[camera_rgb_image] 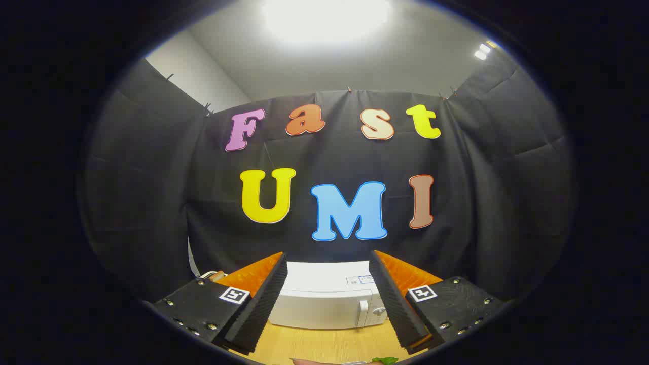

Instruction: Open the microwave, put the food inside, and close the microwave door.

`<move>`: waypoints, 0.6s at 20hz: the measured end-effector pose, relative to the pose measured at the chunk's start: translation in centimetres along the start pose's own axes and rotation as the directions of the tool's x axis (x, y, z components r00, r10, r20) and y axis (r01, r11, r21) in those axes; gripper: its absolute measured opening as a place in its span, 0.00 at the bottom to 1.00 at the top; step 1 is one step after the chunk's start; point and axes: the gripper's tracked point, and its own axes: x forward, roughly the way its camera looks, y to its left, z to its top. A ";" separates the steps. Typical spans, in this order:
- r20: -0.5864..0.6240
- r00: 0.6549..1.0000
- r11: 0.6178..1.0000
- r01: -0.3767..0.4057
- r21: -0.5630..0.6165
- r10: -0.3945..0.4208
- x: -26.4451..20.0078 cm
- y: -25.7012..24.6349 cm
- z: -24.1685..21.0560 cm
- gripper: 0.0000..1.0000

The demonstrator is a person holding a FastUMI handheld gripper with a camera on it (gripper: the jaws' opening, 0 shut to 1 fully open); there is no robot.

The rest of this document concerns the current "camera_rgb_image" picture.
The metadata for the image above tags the white microwave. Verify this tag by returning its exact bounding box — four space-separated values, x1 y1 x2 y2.
269 261 388 330

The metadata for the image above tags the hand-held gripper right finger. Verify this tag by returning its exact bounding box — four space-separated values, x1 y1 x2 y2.
369 250 508 355

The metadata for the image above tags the small ceiling light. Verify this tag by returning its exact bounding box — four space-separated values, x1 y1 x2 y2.
473 41 500 61

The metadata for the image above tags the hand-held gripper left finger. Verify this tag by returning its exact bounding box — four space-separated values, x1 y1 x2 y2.
150 252 289 355

